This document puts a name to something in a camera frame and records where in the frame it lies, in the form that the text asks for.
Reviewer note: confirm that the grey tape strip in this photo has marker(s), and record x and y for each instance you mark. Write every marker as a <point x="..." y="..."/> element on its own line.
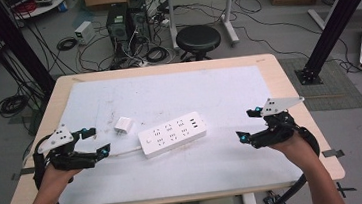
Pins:
<point x="333" y="153"/>
<point x="23" y="172"/>

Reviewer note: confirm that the black round stool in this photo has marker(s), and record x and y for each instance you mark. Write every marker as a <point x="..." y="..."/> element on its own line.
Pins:
<point x="198" y="38"/>

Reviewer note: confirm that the white table mat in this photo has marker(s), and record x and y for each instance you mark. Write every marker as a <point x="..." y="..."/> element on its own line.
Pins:
<point x="174" y="92"/>

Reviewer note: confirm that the white table leg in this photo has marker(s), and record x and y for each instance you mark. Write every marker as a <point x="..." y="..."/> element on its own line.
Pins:
<point x="249" y="202"/>

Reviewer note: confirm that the grey floor mat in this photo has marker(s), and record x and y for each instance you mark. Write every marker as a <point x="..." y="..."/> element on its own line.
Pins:
<point x="335" y="90"/>

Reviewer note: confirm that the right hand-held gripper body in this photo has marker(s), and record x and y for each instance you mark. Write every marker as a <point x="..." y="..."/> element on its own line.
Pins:
<point x="278" y="105"/>

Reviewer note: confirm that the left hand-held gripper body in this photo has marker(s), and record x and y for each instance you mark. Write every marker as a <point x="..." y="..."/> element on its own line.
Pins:
<point x="59" y="138"/>

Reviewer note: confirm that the black computer tower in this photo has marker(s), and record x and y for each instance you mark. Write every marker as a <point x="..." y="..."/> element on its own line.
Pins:
<point x="117" y="27"/>
<point x="138" y="19"/>

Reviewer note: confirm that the white power supply box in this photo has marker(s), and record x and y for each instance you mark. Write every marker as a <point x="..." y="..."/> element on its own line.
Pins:
<point x="84" y="32"/>

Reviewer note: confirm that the white charger adapter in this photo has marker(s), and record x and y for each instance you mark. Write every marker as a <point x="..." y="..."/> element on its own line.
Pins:
<point x="123" y="125"/>

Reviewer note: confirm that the person's left hand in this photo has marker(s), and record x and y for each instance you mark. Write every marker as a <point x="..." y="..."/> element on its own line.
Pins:
<point x="53" y="179"/>

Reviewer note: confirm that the white power strip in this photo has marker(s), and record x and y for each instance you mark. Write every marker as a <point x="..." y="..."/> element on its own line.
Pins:
<point x="172" y="134"/>

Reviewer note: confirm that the round white table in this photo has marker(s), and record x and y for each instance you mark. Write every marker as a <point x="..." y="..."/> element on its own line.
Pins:
<point x="42" y="6"/>

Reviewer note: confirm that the black metal frame post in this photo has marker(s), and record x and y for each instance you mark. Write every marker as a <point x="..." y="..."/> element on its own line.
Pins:
<point x="13" y="48"/>
<point x="338" y="20"/>

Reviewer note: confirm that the person's right hand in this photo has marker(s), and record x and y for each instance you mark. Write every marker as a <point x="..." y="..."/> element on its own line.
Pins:
<point x="299" y="151"/>

